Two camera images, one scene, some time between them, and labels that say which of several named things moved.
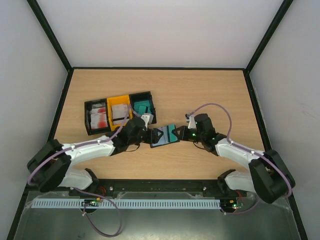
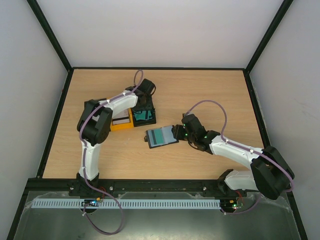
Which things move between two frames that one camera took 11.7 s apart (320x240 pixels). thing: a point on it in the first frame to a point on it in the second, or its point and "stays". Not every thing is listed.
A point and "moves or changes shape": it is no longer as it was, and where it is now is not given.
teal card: [172, 137] moves or changes shape
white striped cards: [119, 112] stays
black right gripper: [185, 132] stays
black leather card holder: [162, 136] stays
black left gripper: [152, 138] to [149, 106]
